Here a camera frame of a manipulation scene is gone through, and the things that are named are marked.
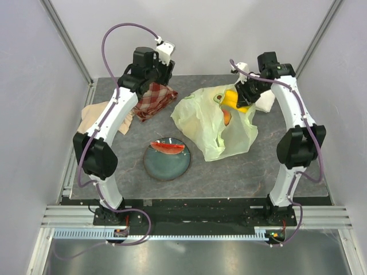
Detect yellow banana bunch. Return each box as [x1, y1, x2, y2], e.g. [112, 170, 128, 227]
[220, 89, 249, 113]

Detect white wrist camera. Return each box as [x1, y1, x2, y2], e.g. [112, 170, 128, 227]
[155, 36, 175, 66]
[231, 60, 249, 83]

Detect left aluminium frame post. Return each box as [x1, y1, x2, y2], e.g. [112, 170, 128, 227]
[40, 0, 95, 87]

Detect white slotted cable duct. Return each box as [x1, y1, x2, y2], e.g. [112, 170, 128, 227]
[53, 227, 270, 241]

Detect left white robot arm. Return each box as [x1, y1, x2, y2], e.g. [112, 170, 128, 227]
[73, 41, 175, 225]

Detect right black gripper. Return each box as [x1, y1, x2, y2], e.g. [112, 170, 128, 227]
[235, 75, 269, 108]

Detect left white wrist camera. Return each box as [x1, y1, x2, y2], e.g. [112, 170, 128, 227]
[155, 36, 175, 66]

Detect red watermelon slice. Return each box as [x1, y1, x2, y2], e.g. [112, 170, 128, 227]
[150, 142, 185, 155]

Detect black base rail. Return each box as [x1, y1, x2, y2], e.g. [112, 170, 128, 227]
[93, 198, 297, 234]

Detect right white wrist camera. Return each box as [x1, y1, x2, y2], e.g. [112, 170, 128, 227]
[231, 60, 249, 83]

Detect pale green plastic bag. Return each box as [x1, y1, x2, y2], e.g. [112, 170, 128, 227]
[171, 84, 258, 162]

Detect orange peach fruit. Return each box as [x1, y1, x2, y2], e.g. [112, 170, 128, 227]
[222, 109, 232, 126]

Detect blue ceramic plate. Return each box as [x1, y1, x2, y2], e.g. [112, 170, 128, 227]
[143, 137, 192, 182]

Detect white folded towel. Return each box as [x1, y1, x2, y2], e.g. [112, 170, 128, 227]
[255, 90, 275, 113]

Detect red plaid cloth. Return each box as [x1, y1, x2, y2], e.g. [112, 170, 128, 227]
[133, 82, 178, 122]

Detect right aluminium frame post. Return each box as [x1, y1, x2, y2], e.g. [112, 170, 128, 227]
[296, 0, 345, 80]

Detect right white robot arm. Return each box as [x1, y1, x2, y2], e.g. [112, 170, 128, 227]
[230, 52, 326, 226]

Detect aluminium frame post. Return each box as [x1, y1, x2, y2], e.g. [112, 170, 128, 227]
[40, 0, 95, 87]
[296, 0, 345, 80]

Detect beige cloth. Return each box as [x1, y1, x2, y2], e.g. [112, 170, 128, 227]
[77, 101, 134, 135]

